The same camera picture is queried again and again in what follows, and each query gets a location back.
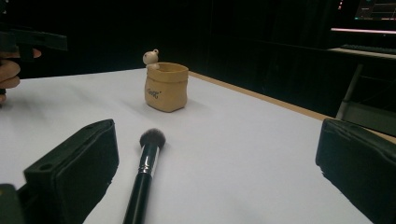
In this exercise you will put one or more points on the computer monitor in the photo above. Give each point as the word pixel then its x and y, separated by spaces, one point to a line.
pixel 369 15

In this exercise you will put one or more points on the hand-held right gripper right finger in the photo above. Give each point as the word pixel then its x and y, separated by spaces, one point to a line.
pixel 361 161

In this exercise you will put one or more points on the dark keyboard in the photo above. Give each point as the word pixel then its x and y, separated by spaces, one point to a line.
pixel 369 49

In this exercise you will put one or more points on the black makeup brush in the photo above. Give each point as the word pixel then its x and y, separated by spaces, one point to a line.
pixel 146 174

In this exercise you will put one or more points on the tan bear pen holder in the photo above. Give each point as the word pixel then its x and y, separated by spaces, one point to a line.
pixel 166 85

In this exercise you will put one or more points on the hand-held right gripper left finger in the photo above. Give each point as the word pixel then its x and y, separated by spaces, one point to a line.
pixel 77 161

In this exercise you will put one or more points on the side desk with metal leg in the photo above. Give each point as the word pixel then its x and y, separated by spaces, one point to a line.
pixel 364 93

